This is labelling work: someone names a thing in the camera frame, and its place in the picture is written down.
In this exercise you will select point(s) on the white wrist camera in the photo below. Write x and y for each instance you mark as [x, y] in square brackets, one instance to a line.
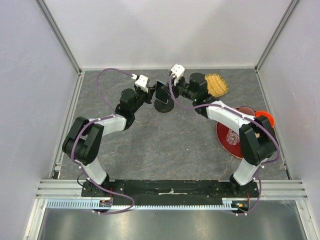
[141, 82]
[176, 72]

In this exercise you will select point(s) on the black phone clear case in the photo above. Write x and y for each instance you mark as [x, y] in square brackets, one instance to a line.
[162, 92]

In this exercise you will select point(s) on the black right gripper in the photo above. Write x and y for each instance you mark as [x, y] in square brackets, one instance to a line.
[175, 88]

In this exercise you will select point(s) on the clear glass cup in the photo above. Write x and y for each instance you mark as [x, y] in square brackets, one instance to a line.
[232, 137]

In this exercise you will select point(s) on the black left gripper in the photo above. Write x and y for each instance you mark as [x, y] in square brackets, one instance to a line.
[147, 95]

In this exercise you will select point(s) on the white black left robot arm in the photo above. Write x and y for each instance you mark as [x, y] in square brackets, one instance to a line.
[82, 143]

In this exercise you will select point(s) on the woven bamboo tray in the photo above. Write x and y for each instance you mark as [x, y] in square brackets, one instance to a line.
[216, 85]

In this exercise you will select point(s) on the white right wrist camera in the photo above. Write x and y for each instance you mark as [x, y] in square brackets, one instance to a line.
[176, 72]

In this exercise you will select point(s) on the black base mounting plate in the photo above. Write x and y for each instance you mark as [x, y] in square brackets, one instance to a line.
[174, 192]

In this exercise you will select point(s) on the slotted cable duct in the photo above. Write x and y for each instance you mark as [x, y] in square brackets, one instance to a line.
[99, 205]

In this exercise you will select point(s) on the red round tray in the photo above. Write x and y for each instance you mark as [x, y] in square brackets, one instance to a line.
[221, 131]

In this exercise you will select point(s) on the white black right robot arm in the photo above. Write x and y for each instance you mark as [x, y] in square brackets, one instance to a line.
[256, 135]

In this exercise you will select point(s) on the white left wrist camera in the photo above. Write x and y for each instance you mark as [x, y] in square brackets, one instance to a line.
[141, 82]

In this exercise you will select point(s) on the black phone stand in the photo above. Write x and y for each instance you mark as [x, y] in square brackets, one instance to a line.
[164, 108]

